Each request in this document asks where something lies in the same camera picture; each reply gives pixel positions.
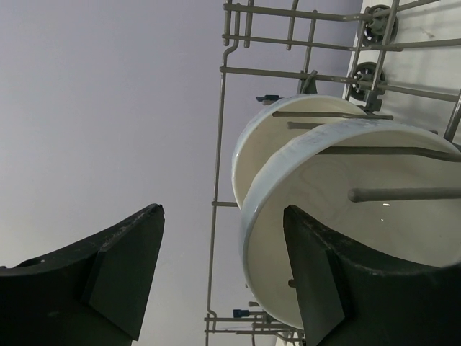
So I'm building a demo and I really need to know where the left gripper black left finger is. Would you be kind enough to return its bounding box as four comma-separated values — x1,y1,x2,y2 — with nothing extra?
1,204,165,345

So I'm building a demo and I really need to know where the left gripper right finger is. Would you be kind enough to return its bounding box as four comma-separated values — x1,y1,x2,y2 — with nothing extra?
283,205,460,345

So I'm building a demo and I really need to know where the grey wire dish rack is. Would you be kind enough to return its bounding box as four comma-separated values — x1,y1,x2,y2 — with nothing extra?
205,1,460,345

